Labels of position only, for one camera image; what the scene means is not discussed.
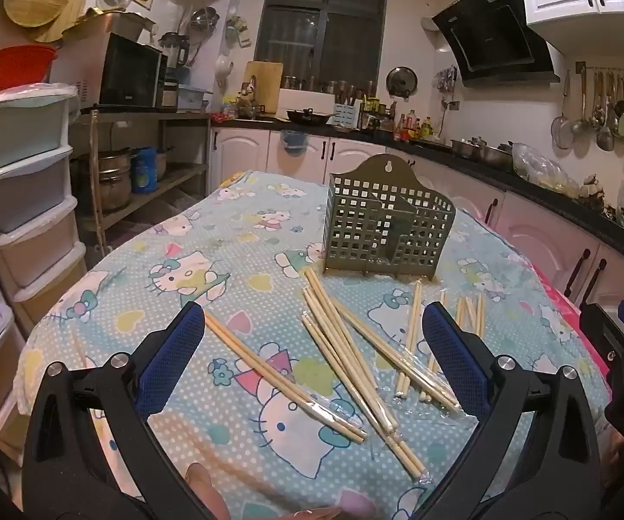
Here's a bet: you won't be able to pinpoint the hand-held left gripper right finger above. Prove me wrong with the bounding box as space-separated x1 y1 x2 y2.
414 302 603 520

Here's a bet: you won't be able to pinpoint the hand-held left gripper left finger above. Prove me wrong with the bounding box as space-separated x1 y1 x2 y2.
22 302 212 520

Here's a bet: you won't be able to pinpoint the pile of bamboo chopsticks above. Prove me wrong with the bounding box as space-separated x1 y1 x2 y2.
204 268 487 482

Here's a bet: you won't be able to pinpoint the green perforated utensil holder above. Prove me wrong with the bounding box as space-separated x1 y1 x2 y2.
323 154 456 281

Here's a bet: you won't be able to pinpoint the row of hanging kitchen utensils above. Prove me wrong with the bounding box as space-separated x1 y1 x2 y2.
550 62 624 153

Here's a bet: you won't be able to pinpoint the person's left hand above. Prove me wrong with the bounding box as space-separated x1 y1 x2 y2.
186 462 345 520

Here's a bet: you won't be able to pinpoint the pink cloth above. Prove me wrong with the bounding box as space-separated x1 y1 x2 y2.
525 260 586 315

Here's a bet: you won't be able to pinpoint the cartoon cat printed blanket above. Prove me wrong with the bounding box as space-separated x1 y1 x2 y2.
14 170 610 520

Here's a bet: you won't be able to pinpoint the black kitchen countertop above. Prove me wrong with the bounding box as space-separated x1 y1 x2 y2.
209 115 624 261

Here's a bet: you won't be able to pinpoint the clear plastic bag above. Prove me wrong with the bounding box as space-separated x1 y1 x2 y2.
511 142 582 197

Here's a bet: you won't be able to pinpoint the wooden shelf rack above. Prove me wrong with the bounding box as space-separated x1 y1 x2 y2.
71 108 213 257

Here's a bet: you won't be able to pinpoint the large stainless steel pot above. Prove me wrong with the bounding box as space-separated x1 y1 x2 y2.
81 149 132 212

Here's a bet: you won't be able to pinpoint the blue canister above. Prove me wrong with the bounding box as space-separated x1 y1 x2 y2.
130 146 159 195

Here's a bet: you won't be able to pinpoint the white lower kitchen cabinets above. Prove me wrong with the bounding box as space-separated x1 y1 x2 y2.
209 127 624 318

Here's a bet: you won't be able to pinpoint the group of condiment bottles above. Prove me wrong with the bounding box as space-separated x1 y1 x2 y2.
392 110 435 143

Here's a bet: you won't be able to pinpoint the white plastic drawer unit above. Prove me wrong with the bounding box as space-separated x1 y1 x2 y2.
0 83 90 445

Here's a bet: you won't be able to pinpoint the white blue cutlery holder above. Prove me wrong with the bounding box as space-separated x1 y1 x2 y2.
334 102 365 130

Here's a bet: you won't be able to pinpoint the black wok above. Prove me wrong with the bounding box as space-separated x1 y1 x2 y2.
286 107 337 126

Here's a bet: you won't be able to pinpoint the kitchen faucet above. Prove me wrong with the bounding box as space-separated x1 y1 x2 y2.
237 77 259 116

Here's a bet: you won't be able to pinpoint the wooden cutting board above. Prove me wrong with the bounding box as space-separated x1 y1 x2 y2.
243 60 285 114

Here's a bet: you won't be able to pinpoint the black microwave oven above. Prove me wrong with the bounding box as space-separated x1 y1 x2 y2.
49 32 168 110

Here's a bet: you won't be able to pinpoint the white dish box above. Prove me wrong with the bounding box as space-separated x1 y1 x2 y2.
278 89 337 114

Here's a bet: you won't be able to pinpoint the white jug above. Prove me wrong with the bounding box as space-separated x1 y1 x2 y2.
215 55 235 91

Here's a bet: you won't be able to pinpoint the blender jug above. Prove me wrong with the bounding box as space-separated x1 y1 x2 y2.
158 32 190 69

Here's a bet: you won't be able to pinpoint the black range hood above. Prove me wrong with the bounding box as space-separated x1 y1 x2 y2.
432 0 556 88

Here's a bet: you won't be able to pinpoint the red plastic basin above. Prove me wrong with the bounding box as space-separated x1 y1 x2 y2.
0 45 58 98

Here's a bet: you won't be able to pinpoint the steel pot with gold tray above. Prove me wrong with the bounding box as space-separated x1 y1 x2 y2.
75 7 157 43

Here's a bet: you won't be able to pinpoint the hanging steel pan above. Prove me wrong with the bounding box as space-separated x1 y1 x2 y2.
189 6 220 32

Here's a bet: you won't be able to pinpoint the dark framed window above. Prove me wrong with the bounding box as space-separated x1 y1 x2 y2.
255 0 389 88

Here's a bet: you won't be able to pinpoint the round wooden board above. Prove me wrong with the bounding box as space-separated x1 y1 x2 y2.
33 0 90 44

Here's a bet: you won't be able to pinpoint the dark wall-hung pot lid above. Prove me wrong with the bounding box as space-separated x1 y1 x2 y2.
386 66 419 101

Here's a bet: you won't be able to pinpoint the wall plant holder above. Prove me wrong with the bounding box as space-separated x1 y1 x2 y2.
226 14 252 49

